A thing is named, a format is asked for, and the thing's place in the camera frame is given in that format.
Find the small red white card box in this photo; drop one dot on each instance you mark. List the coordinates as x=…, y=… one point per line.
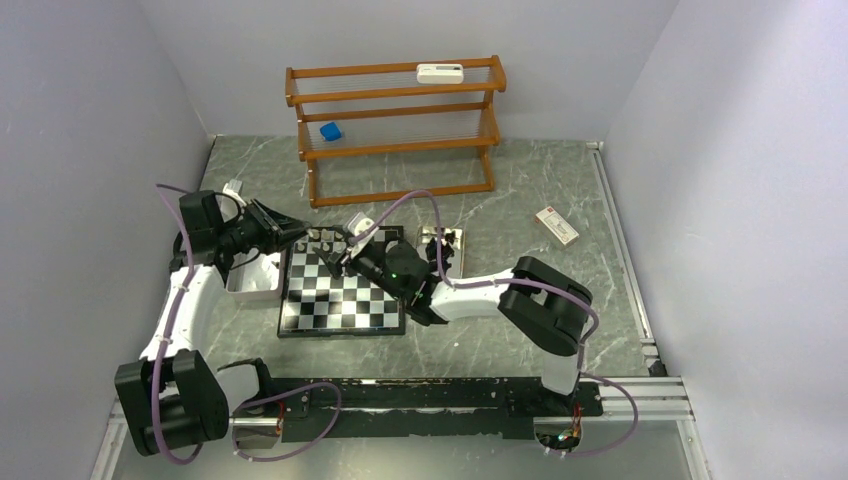
x=556, y=224

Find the wooden two-tier shelf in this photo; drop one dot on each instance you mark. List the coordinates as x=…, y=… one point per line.
x=382, y=110

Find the pink metal tin tray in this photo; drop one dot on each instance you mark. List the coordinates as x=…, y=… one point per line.
x=262, y=279

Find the blue block on shelf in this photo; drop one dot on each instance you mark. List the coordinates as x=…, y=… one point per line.
x=331, y=132

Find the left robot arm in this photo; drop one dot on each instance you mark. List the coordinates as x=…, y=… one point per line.
x=173, y=401

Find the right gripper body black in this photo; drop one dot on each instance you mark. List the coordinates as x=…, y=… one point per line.
x=370, y=265

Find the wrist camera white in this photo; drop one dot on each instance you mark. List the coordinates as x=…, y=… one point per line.
x=233, y=189
x=360, y=230

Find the aluminium frame rail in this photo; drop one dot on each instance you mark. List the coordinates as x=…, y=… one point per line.
x=665, y=445

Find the black white chess board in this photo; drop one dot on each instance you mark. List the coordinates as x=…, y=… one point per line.
x=314, y=304

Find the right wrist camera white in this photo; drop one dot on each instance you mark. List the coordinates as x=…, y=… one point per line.
x=360, y=230

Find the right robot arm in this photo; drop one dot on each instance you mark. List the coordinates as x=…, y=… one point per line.
x=546, y=306

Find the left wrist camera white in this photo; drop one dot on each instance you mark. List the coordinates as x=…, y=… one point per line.
x=233, y=189

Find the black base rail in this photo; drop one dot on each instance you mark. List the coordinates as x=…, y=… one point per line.
x=508, y=407

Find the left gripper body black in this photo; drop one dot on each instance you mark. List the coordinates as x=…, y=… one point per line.
x=259, y=231

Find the black chess pieces pile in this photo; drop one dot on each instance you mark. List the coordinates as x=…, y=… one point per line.
x=440, y=253

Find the white box on shelf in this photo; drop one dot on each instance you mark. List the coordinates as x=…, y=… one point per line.
x=439, y=74

